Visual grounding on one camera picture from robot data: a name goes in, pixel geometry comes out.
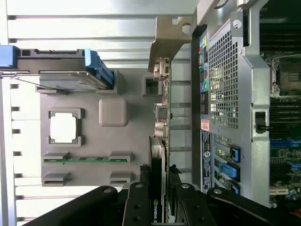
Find green RAM stick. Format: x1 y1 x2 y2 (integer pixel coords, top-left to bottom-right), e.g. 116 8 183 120
43 157 131 163

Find CPU socket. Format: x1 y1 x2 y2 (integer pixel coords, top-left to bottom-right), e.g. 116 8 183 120
270 57 301 97

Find hard disk in blue caddy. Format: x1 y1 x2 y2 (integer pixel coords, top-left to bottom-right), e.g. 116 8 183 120
0 46 116 91

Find grey parts rack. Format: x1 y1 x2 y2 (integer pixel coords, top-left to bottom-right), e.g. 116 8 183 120
35 69 165 187

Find blue expansion slot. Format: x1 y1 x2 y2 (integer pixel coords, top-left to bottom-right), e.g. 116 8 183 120
270 138 301 148

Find green motherboard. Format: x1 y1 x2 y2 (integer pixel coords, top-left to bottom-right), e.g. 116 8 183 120
258 0 301 203

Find dark grey PC case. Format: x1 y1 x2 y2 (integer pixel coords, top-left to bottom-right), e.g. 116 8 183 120
190 0 301 209

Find silver CPU chip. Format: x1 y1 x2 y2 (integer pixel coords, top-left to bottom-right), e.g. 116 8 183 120
49 112 78 144

